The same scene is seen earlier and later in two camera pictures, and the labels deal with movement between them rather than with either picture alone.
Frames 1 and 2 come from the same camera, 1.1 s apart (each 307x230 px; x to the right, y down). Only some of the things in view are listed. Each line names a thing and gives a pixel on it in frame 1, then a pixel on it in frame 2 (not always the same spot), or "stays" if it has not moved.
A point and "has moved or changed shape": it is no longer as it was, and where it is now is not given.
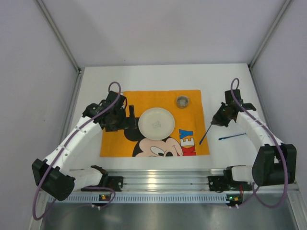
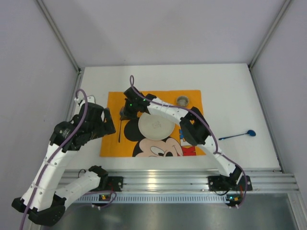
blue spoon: x=220 y=139 stays
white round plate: x=156 y=123 stays
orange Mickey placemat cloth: x=190 y=126 stays
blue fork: x=203 y=137 has moved or changed shape
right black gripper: x=217 y=119 → x=127 y=113
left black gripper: x=127 y=119 → x=107 y=121
